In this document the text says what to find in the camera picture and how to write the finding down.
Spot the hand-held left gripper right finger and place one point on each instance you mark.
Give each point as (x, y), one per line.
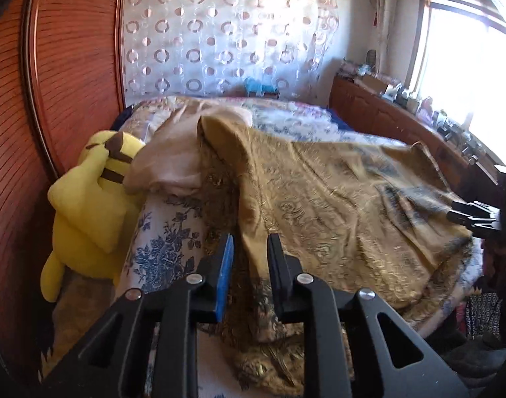
(277, 273)

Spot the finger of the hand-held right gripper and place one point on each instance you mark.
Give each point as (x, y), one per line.
(472, 217)

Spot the wooden headboard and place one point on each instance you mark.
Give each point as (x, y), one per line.
(70, 70)

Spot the brown fringed blanket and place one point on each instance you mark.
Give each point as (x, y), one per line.
(79, 319)

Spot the pink bag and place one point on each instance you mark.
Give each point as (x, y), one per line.
(425, 107)

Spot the black white dotted cloth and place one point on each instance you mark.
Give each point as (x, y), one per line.
(482, 315)

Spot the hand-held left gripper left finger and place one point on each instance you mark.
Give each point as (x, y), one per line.
(223, 277)

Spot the pale window curtain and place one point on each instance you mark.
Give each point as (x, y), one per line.
(387, 20)

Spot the window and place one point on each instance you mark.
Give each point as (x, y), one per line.
(455, 62)

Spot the floral bed sheet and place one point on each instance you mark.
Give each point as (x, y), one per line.
(166, 253)

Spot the dark blue blanket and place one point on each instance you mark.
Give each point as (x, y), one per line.
(120, 118)

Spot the beige pillow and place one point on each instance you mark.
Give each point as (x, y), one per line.
(170, 157)

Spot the blue box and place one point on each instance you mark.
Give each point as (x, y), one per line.
(259, 88)

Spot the cardboard box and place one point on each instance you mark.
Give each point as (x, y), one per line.
(375, 83)

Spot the wooden low cabinet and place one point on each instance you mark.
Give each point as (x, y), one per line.
(373, 112)

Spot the yellow plush toy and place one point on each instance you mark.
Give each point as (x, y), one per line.
(87, 215)

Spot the golden patterned blanket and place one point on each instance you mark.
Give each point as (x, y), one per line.
(340, 215)

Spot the sheer circle-patterned curtain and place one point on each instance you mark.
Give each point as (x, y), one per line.
(219, 41)

